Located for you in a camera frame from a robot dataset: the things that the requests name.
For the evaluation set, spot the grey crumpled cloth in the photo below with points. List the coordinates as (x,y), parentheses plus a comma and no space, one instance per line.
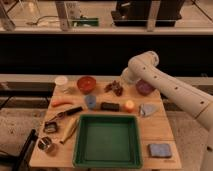
(146,110)

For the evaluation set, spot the orange round fruit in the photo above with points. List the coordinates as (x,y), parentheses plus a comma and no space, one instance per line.
(129,106)

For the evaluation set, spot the wooden board table top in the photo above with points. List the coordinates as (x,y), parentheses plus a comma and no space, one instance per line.
(153,129)

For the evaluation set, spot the blue sponge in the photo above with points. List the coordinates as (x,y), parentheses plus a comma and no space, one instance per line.
(160,150)

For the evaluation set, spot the black handled tongs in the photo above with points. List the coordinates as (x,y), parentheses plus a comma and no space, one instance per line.
(66,113)

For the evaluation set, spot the black rectangular block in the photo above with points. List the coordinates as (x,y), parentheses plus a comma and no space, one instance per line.
(110,106)

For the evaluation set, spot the small metal cup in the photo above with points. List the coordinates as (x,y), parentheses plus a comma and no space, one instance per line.
(45,144)

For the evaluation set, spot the orange carrot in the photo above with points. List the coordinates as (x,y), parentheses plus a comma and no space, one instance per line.
(60,102)

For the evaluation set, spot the brown grape bunch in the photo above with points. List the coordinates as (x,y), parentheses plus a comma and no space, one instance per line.
(115,87)

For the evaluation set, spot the red bowl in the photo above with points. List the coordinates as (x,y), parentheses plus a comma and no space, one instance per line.
(86,84)

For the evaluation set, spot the green plastic tray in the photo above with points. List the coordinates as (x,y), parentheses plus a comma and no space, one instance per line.
(107,141)

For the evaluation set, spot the black stand left of table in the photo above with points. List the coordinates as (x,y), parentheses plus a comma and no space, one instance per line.
(31,138)

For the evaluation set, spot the white round lid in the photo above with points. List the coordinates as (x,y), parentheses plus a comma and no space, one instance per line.
(61,81)

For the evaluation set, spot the small black square container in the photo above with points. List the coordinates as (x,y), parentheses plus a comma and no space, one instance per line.
(50,127)

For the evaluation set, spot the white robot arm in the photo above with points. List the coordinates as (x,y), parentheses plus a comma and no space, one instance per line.
(190,99)

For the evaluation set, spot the blue plastic cup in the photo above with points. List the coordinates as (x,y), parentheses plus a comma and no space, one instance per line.
(90,101)

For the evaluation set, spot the purple bowl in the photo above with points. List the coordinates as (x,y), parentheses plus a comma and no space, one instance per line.
(144,88)

